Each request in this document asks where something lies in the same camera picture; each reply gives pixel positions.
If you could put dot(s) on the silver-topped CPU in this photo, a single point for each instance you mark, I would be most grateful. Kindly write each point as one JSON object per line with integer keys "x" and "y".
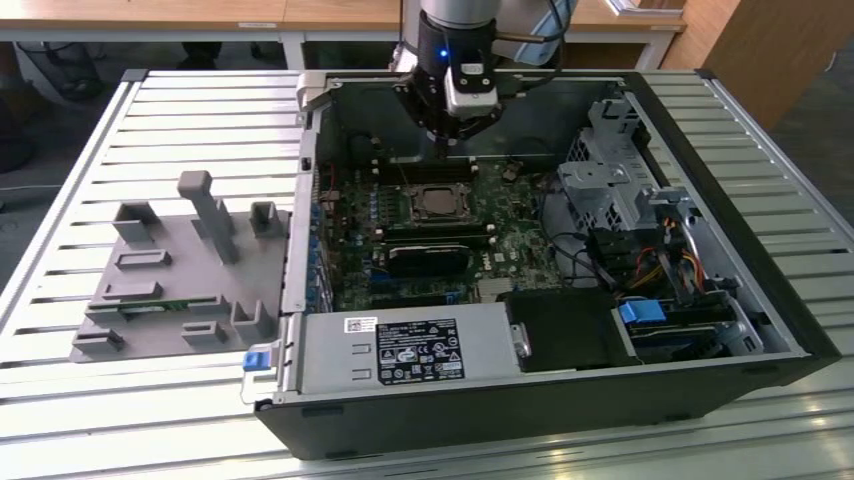
{"x": 442, "y": 201}

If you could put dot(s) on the CPU socket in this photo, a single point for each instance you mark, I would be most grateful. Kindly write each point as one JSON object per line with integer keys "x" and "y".
{"x": 467, "y": 217}

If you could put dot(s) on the blue expansion slot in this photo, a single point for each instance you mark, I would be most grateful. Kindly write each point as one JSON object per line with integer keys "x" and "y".
{"x": 381, "y": 275}

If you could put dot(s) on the green motherboard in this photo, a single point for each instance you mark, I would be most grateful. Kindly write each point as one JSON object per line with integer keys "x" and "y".
{"x": 514, "y": 235}

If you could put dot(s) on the silver drive cage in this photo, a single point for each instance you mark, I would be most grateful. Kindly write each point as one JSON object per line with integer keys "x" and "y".
{"x": 588, "y": 195}

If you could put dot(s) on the silver chipset heatsink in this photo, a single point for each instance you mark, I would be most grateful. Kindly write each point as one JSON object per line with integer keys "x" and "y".
{"x": 495, "y": 290}

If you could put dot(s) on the wooden desk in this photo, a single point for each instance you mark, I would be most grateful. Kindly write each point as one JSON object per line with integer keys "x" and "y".
{"x": 134, "y": 10}

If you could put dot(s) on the gray parts rack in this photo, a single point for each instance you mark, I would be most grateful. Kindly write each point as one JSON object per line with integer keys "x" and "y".
{"x": 167, "y": 260}

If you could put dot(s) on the wooden cabinet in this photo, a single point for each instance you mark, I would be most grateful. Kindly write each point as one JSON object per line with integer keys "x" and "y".
{"x": 768, "y": 50}

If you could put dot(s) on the gray power supply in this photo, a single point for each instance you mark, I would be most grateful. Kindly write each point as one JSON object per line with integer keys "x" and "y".
{"x": 334, "y": 350}

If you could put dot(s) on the blue disk carrier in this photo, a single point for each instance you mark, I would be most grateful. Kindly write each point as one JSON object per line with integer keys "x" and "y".
{"x": 641, "y": 312}

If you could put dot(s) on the green RAM stick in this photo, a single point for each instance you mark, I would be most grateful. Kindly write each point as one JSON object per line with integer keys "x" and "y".
{"x": 174, "y": 305}

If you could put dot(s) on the blue case latch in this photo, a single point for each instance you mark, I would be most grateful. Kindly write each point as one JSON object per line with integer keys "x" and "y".
{"x": 257, "y": 361}

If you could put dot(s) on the black PC case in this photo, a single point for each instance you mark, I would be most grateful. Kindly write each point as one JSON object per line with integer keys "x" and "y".
{"x": 467, "y": 425}

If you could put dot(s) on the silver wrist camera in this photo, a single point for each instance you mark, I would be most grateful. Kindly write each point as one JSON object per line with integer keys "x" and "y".
{"x": 470, "y": 90}

